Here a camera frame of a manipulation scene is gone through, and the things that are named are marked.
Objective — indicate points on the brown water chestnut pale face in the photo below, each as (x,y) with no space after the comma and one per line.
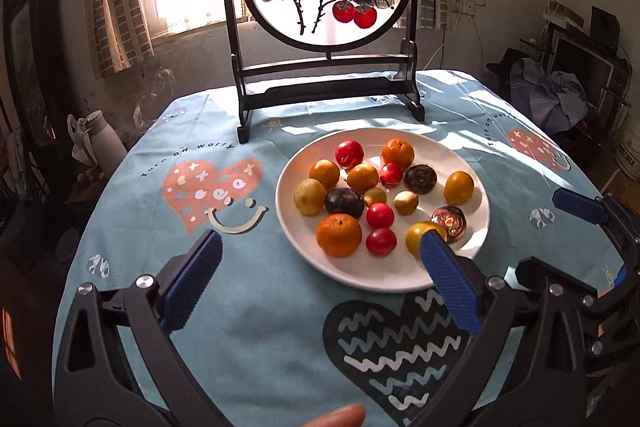
(449,221)

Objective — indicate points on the pale yellow citrus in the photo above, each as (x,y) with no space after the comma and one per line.
(310,197)

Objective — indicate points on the dark water chestnut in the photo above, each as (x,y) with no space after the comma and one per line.
(420,178)
(344,202)

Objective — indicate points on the white jug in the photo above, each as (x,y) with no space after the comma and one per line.
(102,139)

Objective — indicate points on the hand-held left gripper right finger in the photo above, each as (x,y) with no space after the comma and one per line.
(450,282)

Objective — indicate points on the dark wooden cabinet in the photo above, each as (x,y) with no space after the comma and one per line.
(30,47)

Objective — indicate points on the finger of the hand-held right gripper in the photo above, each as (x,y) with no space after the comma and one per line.
(615,307)
(580,206)

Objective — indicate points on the brown longan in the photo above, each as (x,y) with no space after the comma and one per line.
(406,202)
(375,196)

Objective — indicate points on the white plastic bag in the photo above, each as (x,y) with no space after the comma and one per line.
(80,142)

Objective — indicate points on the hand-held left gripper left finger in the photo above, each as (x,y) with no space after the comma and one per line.
(192,282)

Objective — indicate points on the white wall socket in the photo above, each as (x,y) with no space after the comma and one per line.
(464,5)

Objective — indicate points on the white oval plate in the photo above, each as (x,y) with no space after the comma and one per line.
(300,237)

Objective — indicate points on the tangerine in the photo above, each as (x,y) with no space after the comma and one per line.
(398,153)
(338,234)

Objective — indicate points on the black framed panel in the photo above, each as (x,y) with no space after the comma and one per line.
(600,72)

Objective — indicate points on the white bucket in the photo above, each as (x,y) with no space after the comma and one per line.
(629,152)

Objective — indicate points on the red plum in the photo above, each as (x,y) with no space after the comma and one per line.
(381,242)
(380,215)
(349,154)
(391,173)

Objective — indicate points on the small smooth orange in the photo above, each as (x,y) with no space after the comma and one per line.
(362,178)
(459,187)
(324,174)

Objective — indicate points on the pile of grey clothes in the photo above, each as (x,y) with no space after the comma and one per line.
(550,92)

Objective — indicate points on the light blue printed tablecloth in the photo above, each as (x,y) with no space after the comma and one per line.
(260,332)

